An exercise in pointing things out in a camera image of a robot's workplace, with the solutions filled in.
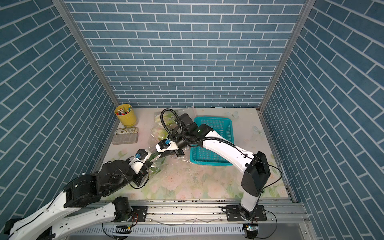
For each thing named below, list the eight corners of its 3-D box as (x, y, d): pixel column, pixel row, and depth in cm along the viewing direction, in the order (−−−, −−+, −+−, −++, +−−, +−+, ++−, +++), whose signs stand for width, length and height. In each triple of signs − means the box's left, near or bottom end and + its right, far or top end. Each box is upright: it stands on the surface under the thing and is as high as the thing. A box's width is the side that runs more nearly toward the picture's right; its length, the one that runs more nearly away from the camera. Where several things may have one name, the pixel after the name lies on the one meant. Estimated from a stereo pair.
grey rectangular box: (113, 144, 102) (111, 142, 99) (116, 137, 106) (114, 134, 103) (137, 143, 103) (135, 140, 100) (138, 135, 107) (137, 132, 104)
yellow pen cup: (119, 130, 109) (110, 116, 98) (125, 117, 117) (117, 103, 106) (135, 130, 110) (128, 116, 98) (140, 117, 117) (133, 103, 106)
